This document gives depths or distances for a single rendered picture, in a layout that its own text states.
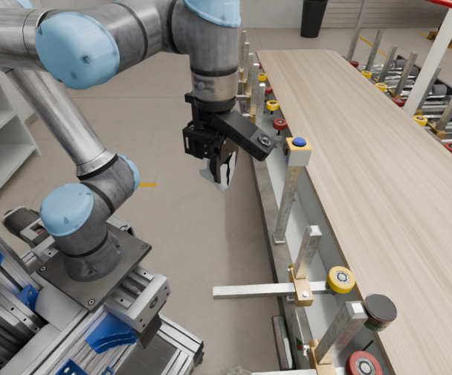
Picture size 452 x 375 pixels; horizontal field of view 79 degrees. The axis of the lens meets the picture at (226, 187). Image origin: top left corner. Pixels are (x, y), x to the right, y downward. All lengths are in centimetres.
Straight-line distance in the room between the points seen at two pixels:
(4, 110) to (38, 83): 264
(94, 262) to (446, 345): 96
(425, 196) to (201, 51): 119
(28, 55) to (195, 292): 168
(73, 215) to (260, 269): 152
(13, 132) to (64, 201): 281
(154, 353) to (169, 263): 67
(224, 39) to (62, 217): 50
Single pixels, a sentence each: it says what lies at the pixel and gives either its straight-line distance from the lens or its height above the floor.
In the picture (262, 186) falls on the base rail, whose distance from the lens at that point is 152.
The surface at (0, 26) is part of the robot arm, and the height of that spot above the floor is 163.
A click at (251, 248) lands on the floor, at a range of 210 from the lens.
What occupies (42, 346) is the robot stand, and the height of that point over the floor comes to 95.
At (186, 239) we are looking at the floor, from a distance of 217.
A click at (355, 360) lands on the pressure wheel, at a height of 91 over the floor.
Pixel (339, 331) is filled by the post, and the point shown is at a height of 108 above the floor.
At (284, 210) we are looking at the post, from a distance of 111.
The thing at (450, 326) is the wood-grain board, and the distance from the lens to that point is 108.
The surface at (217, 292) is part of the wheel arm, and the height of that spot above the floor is 86.
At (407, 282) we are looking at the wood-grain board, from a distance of 109.
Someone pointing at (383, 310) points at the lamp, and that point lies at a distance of 67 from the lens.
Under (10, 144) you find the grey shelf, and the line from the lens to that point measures 362.
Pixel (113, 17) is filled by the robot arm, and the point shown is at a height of 164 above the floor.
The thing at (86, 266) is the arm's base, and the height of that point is 108.
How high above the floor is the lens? 171
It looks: 42 degrees down
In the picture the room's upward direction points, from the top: straight up
